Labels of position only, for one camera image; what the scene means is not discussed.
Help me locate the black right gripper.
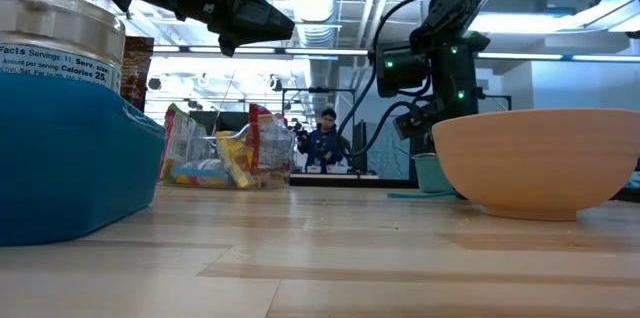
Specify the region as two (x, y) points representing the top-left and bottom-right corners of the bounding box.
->
(392, 101), (442, 156)

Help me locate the small teal plastic bin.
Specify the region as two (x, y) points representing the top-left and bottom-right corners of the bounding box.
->
(412, 152), (455, 194)

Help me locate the orange bowl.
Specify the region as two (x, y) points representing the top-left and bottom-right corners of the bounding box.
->
(432, 109), (640, 223)

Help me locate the yellow chicken ramen packet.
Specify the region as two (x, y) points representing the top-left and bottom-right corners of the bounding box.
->
(214, 130), (259, 190)

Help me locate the grey blue partition panel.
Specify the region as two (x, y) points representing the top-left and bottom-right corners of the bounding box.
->
(367, 107), (414, 180)

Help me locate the black standing monitor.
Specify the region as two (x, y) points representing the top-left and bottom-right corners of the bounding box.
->
(352, 120), (370, 174)

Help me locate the person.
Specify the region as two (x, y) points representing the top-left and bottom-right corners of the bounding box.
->
(294, 107), (352, 175)

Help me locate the clear plastic container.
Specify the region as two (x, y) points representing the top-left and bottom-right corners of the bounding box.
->
(160, 122), (297, 190)

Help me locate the dark teal plastic tray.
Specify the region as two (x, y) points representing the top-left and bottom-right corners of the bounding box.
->
(0, 70), (167, 248)

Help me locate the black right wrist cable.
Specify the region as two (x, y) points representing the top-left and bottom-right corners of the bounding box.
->
(337, 0), (451, 159)

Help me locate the black metal rack frame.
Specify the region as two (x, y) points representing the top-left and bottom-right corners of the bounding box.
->
(477, 92), (513, 112)

